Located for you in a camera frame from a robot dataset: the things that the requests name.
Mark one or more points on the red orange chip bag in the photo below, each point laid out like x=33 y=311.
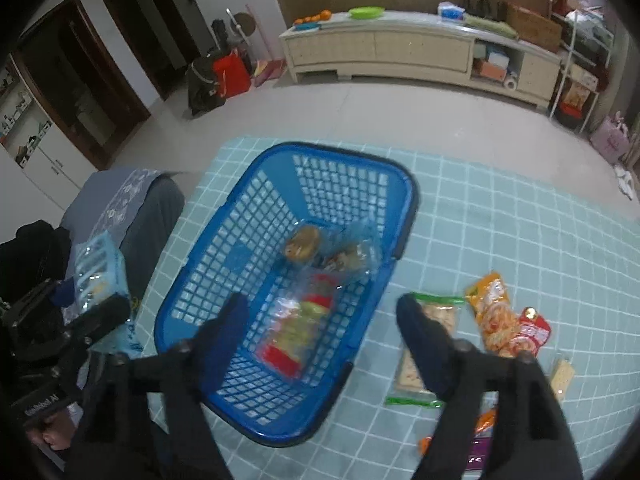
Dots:
x=505 y=332

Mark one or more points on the red bag on floor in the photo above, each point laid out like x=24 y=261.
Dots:
x=232 y=75

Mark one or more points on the blue plastic basket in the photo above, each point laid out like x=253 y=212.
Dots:
x=241 y=250

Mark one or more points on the brown pastry in wrapper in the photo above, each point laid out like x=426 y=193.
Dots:
x=352 y=262

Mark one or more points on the black bag on floor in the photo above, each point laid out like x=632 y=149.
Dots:
x=204 y=87

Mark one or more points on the green folded cloth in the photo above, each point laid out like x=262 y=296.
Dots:
x=502 y=29

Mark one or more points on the pink tote bag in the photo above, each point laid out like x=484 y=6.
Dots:
x=611 y=139

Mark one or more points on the red clear snack pack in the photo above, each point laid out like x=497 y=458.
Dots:
x=297 y=322

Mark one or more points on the green plate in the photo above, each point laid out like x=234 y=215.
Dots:
x=366 y=13

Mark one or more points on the oranges on blue plate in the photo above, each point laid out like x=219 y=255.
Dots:
x=313 y=21

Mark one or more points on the grey chair with cover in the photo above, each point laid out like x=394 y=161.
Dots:
x=138 y=207

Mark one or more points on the small cracker packet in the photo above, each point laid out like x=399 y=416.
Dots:
x=561 y=377

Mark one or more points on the green edged cracker pack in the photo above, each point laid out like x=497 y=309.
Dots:
x=435 y=319

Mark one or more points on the cream tv cabinet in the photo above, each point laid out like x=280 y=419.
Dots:
x=419 y=46

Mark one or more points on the purple foil snack packet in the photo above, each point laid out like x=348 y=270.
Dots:
x=479 y=452

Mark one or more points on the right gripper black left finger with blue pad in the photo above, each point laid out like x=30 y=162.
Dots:
x=144 y=418

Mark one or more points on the round pastry in wrapper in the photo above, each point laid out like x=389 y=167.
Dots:
x=303 y=245

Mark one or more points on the cardboard box on cabinet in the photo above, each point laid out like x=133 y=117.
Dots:
x=534 y=28

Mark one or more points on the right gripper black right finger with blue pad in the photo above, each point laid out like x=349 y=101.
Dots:
x=530 y=439

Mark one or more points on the orange snack bar wrapper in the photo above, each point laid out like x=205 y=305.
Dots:
x=485 y=422

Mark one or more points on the white metal shelf rack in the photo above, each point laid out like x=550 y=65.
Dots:
x=586 y=48

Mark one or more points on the white slippers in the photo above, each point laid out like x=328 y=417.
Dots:
x=625 y=181

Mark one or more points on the tissue pack on cabinet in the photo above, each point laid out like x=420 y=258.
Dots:
x=449 y=11

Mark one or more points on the light blue grid tablecloth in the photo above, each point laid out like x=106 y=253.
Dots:
x=572 y=261

